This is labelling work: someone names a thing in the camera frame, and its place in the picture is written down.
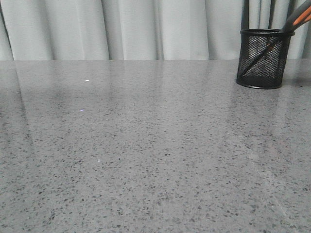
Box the grey orange scissors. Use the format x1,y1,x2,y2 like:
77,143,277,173
241,0,311,75

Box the black mesh pen bucket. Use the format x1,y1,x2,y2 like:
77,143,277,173
236,29,294,89

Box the grey curtain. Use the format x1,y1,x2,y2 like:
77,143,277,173
0,0,301,61

